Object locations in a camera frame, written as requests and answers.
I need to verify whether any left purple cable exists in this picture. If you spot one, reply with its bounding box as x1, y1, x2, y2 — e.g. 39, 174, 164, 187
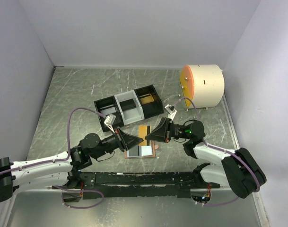
0, 107, 109, 209

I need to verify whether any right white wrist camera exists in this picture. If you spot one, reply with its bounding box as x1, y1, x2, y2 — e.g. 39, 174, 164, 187
165, 104, 177, 120

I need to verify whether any black card in holder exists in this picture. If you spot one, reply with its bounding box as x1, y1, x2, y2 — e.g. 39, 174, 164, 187
127, 146, 140, 158

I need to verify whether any cream cylinder with orange lid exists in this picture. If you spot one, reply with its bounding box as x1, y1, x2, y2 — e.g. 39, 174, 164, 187
179, 64, 225, 109

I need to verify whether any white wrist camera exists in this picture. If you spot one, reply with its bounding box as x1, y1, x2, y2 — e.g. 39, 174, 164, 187
104, 114, 116, 133
165, 104, 177, 120

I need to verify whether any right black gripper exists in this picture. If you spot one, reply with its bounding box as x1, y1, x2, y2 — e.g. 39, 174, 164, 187
144, 117, 190, 143

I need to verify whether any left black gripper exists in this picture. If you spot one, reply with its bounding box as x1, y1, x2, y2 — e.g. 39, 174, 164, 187
92, 125, 143, 159

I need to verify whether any orange leather card holder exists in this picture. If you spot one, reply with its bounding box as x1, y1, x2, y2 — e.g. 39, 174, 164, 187
125, 143, 159, 159

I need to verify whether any black white three-compartment tray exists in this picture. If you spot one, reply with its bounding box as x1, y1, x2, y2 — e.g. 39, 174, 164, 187
94, 85, 164, 128

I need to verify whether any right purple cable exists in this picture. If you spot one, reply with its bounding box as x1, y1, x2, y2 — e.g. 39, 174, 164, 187
173, 96, 262, 206

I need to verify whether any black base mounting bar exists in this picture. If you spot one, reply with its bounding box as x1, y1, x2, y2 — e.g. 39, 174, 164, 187
59, 171, 220, 198

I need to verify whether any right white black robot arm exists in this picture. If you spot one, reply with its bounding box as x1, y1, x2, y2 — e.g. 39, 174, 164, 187
145, 117, 267, 199

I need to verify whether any purple cable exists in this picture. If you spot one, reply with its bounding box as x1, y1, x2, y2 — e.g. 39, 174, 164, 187
173, 96, 262, 206
0, 107, 109, 209

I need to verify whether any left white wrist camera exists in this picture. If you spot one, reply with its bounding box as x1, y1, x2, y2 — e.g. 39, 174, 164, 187
104, 114, 116, 133

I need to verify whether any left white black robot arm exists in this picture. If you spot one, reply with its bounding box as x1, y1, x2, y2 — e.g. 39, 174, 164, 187
0, 128, 143, 203

